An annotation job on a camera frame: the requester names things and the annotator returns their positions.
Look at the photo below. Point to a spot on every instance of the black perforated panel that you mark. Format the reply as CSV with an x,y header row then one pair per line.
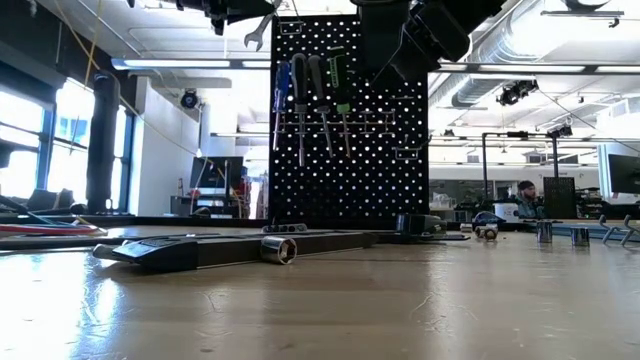
x,y
559,197

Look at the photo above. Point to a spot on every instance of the black aluminium frame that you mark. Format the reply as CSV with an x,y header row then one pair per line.
x,y
150,220

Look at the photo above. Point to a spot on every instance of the black monitor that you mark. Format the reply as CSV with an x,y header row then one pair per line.
x,y
625,174
215,172

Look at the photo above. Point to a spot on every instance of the person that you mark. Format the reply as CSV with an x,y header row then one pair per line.
x,y
527,197

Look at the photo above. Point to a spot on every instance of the black peg board bin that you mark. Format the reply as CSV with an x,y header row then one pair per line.
x,y
385,35

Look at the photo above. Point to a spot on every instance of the black peg board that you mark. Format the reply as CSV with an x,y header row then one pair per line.
x,y
350,190

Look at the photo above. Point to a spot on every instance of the black ceiling camera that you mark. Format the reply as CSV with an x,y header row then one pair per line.
x,y
517,91

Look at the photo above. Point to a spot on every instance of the chrome wrench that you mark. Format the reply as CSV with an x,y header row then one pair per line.
x,y
260,31

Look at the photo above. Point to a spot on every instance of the black tape measure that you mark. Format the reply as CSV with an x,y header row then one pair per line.
x,y
420,223

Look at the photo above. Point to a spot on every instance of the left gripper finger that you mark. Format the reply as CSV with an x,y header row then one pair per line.
x,y
250,9

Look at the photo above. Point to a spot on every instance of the bright window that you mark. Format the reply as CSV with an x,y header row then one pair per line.
x,y
20,145

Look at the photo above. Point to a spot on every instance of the black round column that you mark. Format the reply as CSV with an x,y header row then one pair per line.
x,y
102,150

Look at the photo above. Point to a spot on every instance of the silver ventilation duct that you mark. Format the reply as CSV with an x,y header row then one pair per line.
x,y
480,85

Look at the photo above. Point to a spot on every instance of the ceiling light strip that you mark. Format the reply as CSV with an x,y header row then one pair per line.
x,y
170,63
530,68

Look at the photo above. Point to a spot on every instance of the white bucket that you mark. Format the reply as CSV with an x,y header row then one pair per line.
x,y
505,212

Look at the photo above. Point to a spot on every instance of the large chrome socket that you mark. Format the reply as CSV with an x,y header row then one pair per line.
x,y
278,250

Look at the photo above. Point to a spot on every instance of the red tool cart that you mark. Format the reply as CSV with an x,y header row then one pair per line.
x,y
243,192

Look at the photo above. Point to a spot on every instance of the black round speaker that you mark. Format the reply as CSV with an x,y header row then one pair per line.
x,y
189,99

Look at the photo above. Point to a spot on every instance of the black pipe stand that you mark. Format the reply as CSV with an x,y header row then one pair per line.
x,y
484,165

